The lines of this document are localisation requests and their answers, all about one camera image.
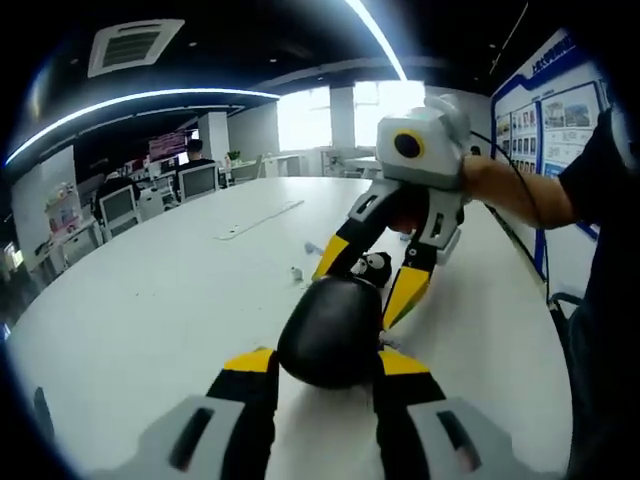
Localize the blue and white wall board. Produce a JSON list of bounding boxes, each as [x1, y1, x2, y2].
[[489, 29, 616, 281]]

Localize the person's black shirt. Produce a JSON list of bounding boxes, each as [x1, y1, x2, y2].
[[557, 107, 640, 480]]

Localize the bright office window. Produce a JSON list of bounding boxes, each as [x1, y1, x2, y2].
[[277, 79, 426, 151]]

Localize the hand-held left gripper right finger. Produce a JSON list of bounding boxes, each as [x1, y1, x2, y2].
[[372, 349, 564, 480]]

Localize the shelf with colourful items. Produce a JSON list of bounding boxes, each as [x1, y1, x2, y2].
[[43, 182, 85, 236]]

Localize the ceiling air conditioner vent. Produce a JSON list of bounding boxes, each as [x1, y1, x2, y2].
[[87, 18, 186, 79]]

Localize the purple screen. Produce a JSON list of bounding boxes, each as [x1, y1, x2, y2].
[[148, 132, 187, 162]]

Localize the black googly-eyed earbud case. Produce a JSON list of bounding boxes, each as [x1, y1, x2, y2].
[[349, 251, 394, 290]]

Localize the short curved ceiling light strip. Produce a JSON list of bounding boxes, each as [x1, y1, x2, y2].
[[4, 88, 281, 169]]

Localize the white mesh office chair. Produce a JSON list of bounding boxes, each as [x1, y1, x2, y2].
[[178, 163, 220, 202], [98, 185, 142, 236]]

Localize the black oval earbud case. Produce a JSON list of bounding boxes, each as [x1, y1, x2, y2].
[[277, 274, 386, 390]]

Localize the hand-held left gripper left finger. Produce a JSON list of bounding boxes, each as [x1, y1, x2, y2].
[[99, 347, 279, 480]]

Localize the person's right hand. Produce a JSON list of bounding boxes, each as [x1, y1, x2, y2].
[[390, 212, 420, 236]]

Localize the long curved ceiling light strip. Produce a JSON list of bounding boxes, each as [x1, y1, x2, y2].
[[344, 0, 409, 81]]

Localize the white partition panel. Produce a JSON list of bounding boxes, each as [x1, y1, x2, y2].
[[10, 144, 80, 251]]

